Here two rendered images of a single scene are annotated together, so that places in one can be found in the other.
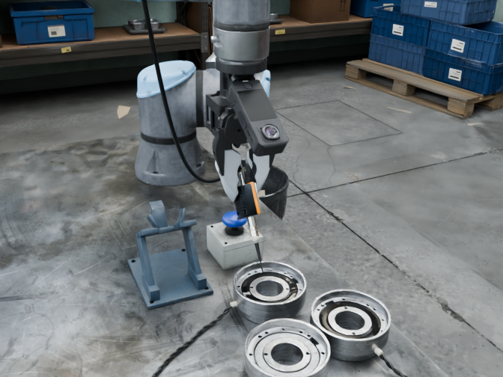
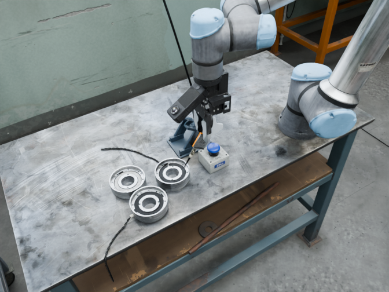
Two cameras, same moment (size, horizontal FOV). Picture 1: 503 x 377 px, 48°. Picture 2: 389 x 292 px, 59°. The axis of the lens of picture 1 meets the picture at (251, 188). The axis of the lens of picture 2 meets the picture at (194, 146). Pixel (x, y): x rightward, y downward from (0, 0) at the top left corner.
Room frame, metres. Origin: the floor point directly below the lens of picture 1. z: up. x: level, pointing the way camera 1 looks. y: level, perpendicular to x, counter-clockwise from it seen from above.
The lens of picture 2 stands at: (0.71, -0.72, 1.59)
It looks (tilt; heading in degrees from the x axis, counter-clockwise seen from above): 44 degrees down; 88
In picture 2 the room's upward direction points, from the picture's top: 3 degrees counter-clockwise
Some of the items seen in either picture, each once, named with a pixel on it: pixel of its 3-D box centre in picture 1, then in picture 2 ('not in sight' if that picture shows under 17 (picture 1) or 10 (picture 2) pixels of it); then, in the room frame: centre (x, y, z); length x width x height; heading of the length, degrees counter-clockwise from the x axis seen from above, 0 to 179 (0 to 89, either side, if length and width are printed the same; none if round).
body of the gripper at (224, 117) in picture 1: (238, 99); (210, 93); (0.78, 0.02, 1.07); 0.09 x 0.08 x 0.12; 24
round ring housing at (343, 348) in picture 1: (349, 325); (149, 204); (0.59, -0.13, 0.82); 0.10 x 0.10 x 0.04
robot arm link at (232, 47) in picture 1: (239, 43); (206, 66); (0.77, 0.02, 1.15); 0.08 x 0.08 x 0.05
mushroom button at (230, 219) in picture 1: (234, 228); (213, 152); (0.79, 0.03, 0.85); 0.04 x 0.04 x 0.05
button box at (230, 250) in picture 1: (233, 239); (215, 157); (0.79, 0.03, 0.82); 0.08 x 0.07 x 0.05; 27
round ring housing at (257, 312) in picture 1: (269, 292); (172, 174); (0.66, -0.03, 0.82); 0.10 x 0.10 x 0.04
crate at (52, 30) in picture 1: (52, 22); not in sight; (3.99, 1.40, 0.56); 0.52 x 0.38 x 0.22; 114
